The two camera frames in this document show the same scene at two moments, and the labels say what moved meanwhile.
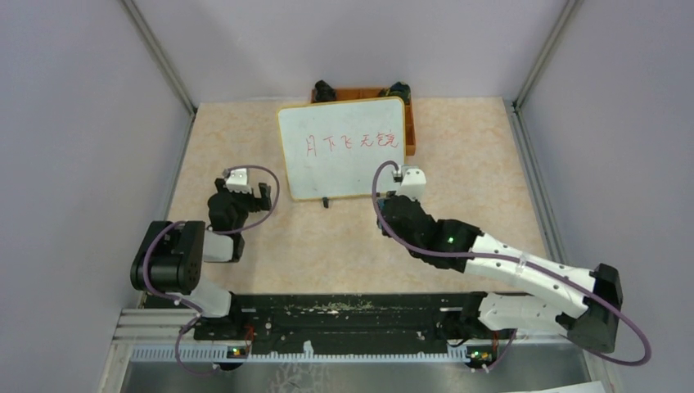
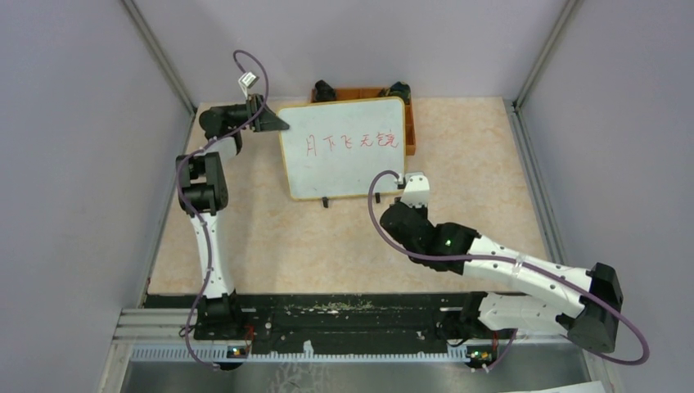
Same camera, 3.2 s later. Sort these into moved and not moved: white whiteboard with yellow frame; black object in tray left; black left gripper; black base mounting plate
Moved: black left gripper
Not moved: black base mounting plate; white whiteboard with yellow frame; black object in tray left
